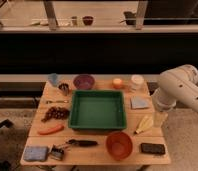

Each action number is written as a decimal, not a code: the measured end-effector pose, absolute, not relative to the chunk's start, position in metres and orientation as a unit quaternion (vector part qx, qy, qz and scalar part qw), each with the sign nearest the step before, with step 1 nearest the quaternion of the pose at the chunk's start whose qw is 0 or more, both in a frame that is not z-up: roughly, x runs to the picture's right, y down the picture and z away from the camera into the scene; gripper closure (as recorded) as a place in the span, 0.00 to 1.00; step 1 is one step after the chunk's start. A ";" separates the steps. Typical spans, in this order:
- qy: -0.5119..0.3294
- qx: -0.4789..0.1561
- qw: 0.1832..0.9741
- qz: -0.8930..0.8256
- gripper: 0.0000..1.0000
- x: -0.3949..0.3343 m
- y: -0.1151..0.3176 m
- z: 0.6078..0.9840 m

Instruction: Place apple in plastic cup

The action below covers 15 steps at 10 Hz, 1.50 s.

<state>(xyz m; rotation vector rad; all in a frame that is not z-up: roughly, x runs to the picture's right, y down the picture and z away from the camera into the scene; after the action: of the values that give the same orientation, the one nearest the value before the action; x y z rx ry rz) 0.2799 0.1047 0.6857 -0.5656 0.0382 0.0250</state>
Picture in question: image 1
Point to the wooden table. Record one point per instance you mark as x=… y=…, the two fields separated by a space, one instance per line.
x=97 y=155

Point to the purple bowl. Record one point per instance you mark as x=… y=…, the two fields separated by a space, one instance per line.
x=84 y=82

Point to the orange bowl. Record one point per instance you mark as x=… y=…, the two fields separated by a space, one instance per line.
x=119 y=145

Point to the black sponge block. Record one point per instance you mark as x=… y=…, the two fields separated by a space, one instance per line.
x=150 y=148

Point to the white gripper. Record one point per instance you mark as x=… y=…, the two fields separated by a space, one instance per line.
x=161 y=115

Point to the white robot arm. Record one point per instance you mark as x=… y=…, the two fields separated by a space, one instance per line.
x=178 y=84

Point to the metal fork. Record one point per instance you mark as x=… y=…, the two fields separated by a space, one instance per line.
x=63 y=101

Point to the bunch of dark grapes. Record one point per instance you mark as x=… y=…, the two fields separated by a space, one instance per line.
x=56 y=113

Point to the dark background pot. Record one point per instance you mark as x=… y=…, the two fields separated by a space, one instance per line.
x=130 y=17

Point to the blue cloth square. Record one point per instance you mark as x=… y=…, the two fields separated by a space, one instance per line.
x=139 y=103

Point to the small metal box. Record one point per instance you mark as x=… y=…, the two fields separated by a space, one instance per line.
x=56 y=153

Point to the dark red background bowl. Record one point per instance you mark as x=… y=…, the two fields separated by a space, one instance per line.
x=87 y=20

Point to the blue sponge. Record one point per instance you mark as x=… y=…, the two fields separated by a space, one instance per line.
x=35 y=153

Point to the background small cup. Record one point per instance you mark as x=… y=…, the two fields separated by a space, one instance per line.
x=74 y=20

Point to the blue plastic cup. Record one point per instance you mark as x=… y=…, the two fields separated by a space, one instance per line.
x=53 y=78

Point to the small metal cup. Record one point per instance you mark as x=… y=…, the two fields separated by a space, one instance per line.
x=64 y=87

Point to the orange carrot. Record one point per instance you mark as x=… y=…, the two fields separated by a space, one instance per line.
x=51 y=130

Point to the green plastic tray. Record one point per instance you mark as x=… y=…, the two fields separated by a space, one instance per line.
x=97 y=110

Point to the black handled peeler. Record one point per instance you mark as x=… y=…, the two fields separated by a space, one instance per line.
x=78 y=143

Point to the orange apple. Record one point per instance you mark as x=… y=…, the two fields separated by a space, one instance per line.
x=117 y=83

